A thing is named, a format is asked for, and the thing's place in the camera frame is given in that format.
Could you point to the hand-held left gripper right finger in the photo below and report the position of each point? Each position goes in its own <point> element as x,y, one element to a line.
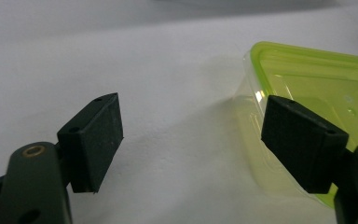
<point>304,146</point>

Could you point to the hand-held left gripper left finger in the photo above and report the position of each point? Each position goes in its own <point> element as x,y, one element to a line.
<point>90,143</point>

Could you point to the clear container with green lid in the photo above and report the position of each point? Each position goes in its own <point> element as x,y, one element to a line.
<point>310,74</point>

